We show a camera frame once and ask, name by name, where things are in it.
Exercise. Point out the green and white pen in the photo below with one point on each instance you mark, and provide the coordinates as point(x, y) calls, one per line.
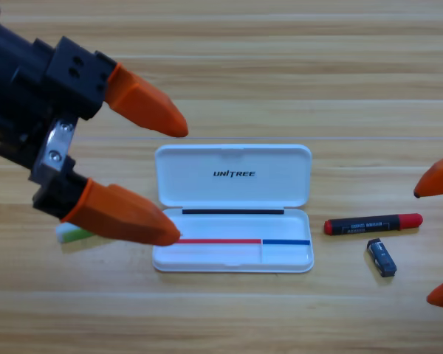
point(72, 235)

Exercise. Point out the red and black marker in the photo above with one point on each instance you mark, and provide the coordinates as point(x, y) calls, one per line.
point(369, 224)

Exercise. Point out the white Unitree pencil case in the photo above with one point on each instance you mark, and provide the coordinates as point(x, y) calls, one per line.
point(232, 184)

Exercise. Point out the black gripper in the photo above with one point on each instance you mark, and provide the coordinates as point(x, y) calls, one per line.
point(64, 77)

